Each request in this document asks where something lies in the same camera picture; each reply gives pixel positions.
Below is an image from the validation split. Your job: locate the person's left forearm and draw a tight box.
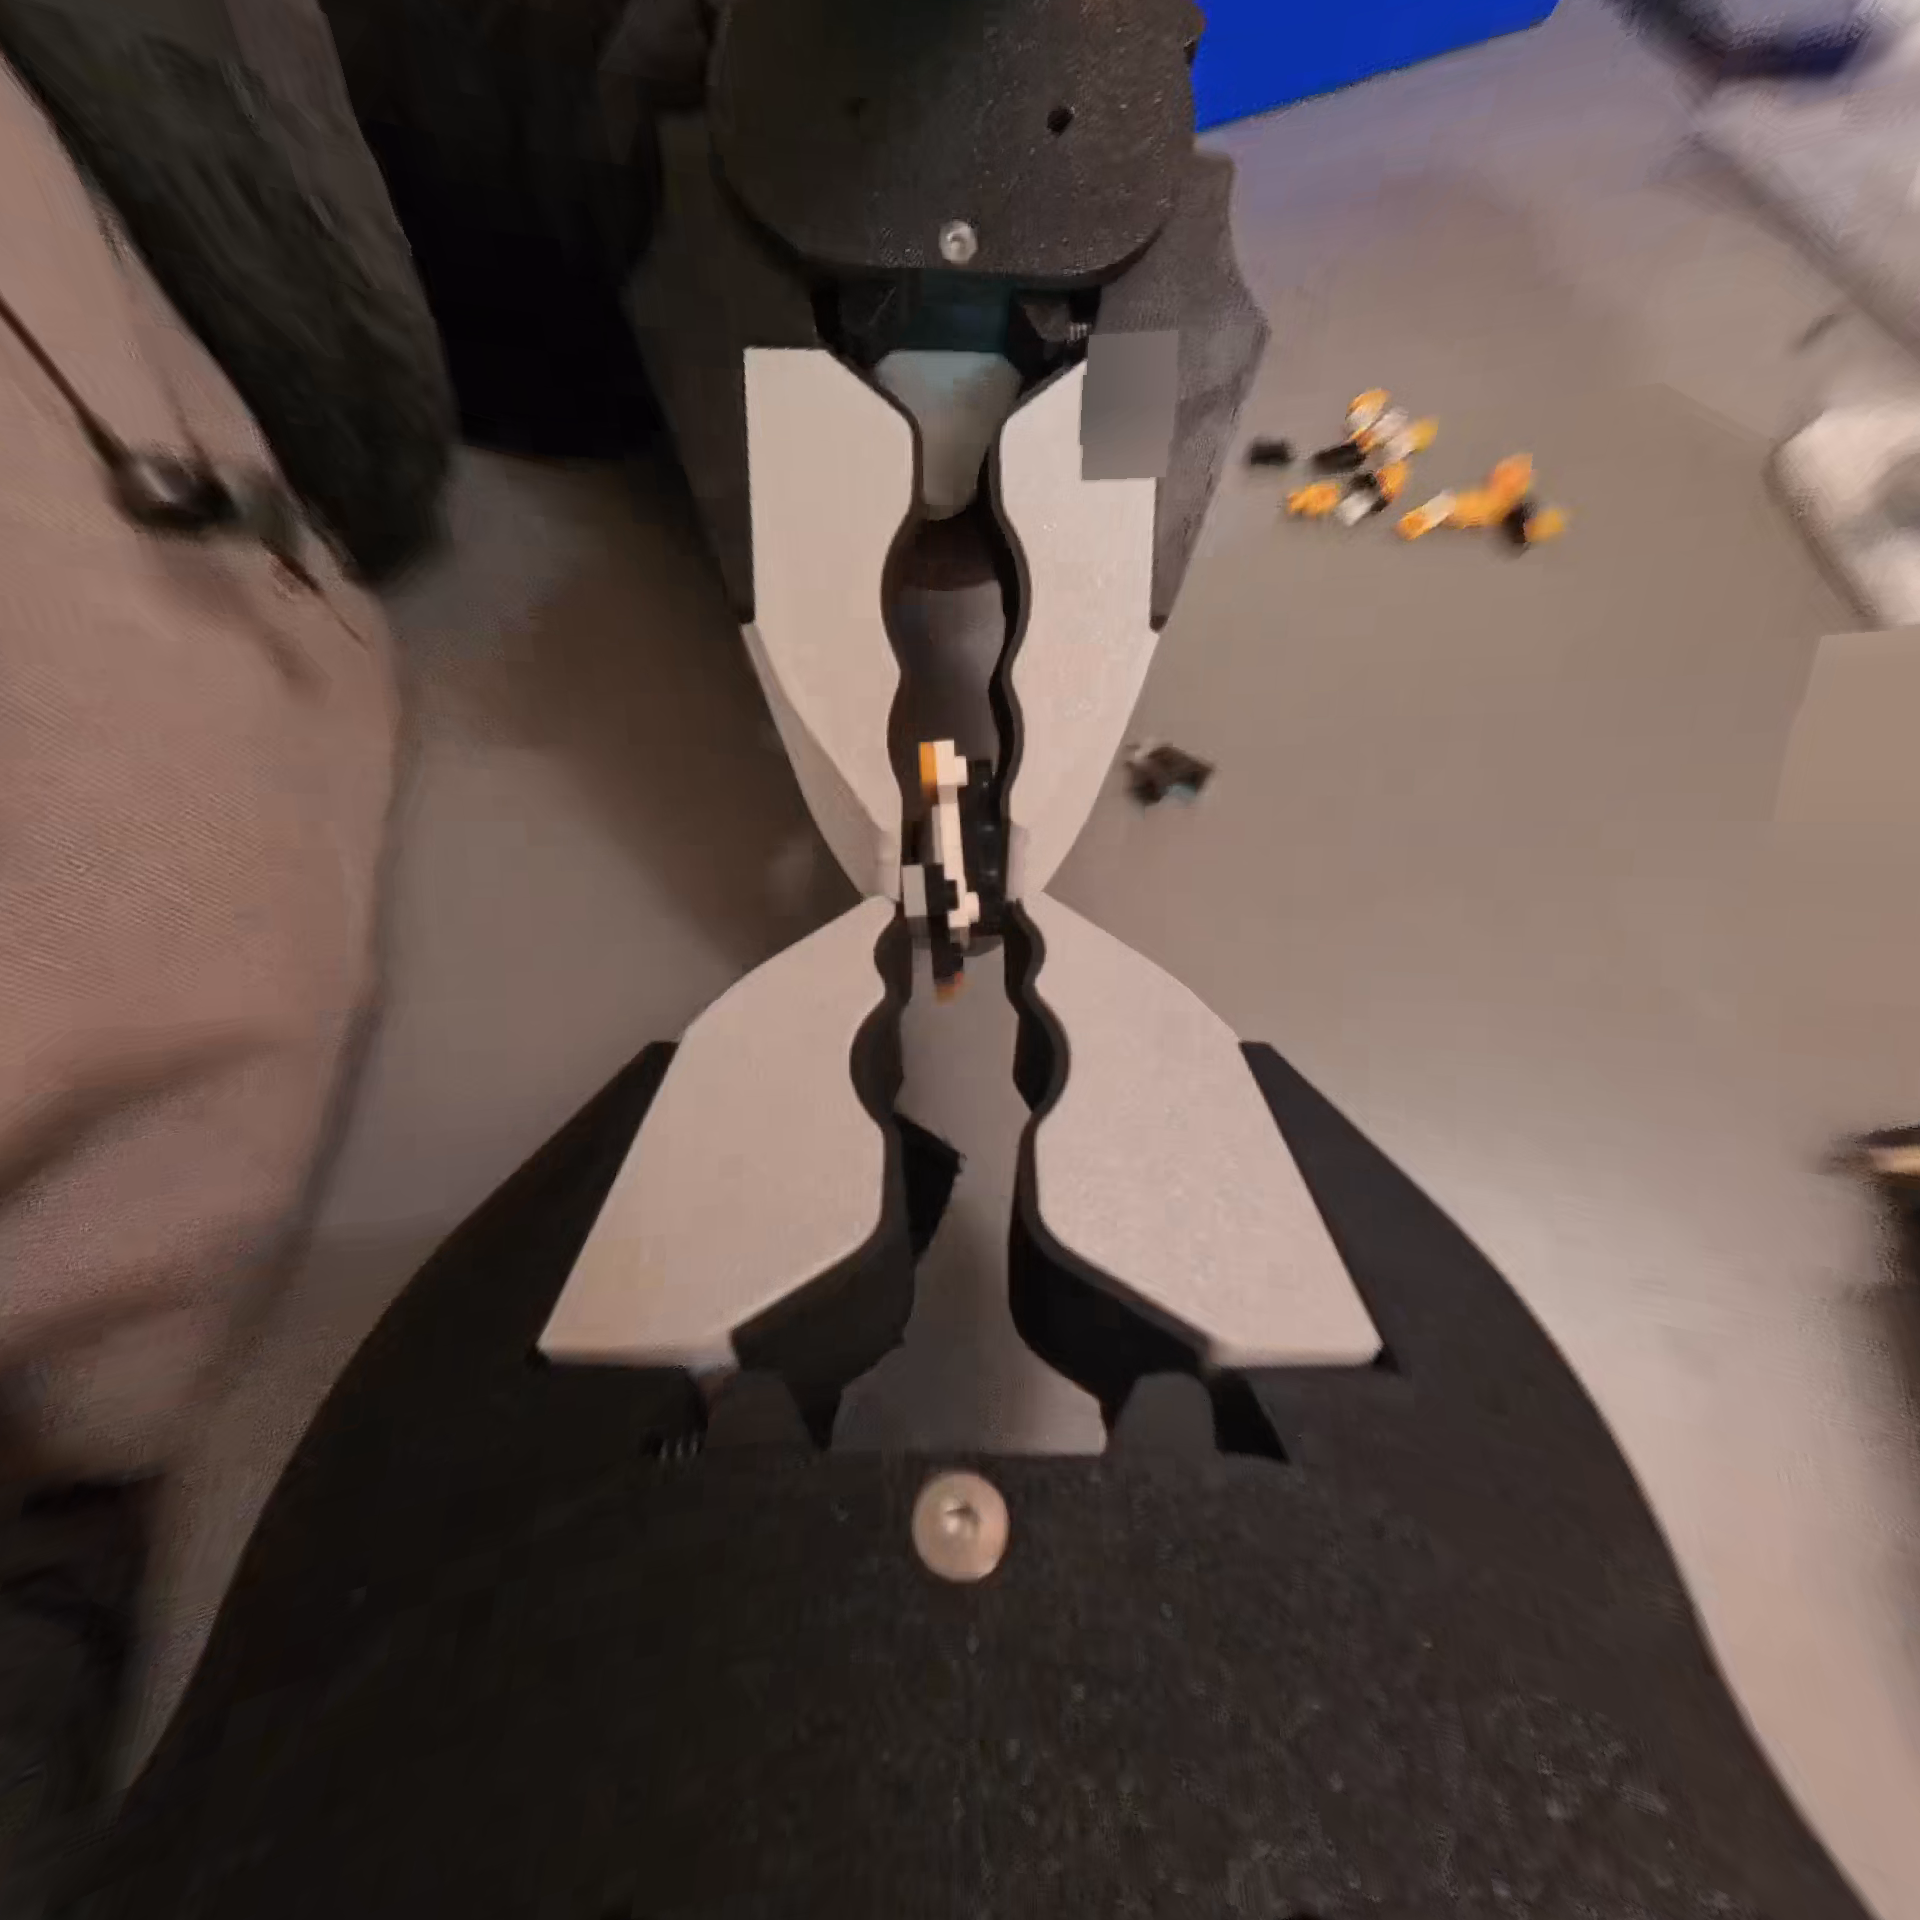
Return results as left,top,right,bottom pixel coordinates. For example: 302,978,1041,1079
321,0,722,459

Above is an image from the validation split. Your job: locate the beige sweatshirt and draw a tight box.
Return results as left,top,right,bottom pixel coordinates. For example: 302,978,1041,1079
0,59,408,1488

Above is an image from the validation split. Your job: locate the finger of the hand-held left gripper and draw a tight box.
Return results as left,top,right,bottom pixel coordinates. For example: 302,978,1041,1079
988,364,1167,901
740,343,921,898

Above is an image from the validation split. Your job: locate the white paper bag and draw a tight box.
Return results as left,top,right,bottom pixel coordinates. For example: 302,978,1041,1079
1680,59,1920,302

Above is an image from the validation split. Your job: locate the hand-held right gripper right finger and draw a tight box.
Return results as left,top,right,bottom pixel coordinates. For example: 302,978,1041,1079
1007,898,1381,1369

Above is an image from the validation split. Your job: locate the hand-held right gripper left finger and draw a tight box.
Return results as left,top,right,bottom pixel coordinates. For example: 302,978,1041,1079
536,898,960,1373

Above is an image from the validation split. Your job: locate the pile of small lego pieces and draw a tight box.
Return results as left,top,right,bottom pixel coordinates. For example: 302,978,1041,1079
1245,384,1570,552

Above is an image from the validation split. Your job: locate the small lego subassembly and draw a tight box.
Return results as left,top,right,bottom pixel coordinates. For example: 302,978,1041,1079
897,738,1003,1001

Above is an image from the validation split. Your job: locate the blue plastic storage bin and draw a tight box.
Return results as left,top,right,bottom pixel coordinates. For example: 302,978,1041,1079
1191,0,1562,132

